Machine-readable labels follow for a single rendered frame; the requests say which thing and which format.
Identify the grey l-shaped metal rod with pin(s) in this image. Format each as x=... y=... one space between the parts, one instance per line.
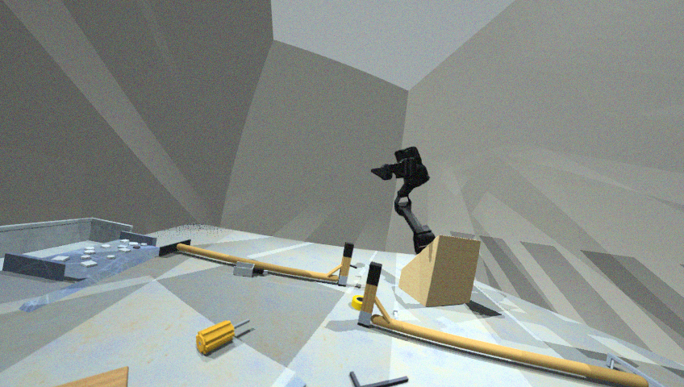
x=379 y=384

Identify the yellow ring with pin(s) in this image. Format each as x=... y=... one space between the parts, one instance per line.
x=356 y=302

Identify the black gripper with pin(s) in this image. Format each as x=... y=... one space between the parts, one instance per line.
x=402 y=169

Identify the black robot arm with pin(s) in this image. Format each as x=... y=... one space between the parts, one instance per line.
x=423 y=235

